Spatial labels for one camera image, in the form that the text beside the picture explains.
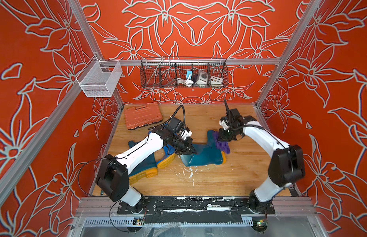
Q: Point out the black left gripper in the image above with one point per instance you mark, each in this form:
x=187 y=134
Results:
x=186 y=150

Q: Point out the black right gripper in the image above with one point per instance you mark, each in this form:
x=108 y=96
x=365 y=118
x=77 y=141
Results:
x=221 y=137

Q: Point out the blue rubber boot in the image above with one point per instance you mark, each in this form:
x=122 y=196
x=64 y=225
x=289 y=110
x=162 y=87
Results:
x=168 y=157

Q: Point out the purple cloth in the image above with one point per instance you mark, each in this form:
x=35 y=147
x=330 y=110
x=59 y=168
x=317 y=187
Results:
x=221 y=145

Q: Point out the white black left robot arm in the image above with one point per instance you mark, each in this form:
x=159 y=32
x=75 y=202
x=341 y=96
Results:
x=114 y=171

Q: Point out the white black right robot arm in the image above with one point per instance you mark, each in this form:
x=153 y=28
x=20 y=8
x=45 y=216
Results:
x=286 y=165

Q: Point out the dark teal rubber boot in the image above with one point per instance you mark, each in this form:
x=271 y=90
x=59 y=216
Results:
x=146 y=169

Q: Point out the orange plastic tool case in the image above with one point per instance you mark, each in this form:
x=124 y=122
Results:
x=141 y=116

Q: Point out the white dotted box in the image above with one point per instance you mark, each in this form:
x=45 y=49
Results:
x=216 y=81

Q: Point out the white grey round device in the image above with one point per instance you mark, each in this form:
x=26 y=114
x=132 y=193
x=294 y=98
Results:
x=201 y=79

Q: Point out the blue white small box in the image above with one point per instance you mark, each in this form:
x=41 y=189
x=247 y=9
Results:
x=189 y=75

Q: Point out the black wire wall basket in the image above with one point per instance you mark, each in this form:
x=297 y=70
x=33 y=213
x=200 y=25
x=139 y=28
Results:
x=168 y=72

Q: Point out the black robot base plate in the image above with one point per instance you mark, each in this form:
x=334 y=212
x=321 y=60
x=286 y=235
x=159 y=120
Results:
x=153 y=204

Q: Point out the white wire mesh basket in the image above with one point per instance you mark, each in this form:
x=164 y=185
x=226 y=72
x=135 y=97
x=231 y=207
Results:
x=95 y=82

